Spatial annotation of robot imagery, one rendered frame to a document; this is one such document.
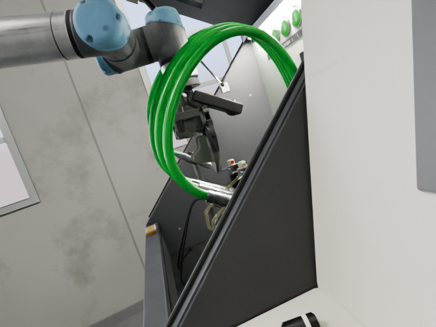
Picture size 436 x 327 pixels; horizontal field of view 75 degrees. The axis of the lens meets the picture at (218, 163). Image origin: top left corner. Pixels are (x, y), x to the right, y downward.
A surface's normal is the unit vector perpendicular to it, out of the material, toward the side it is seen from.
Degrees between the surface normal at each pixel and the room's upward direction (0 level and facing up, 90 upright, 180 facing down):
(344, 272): 76
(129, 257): 90
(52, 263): 90
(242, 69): 90
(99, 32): 90
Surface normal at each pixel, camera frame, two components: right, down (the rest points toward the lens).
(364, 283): -0.97, 0.10
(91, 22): 0.10, 0.11
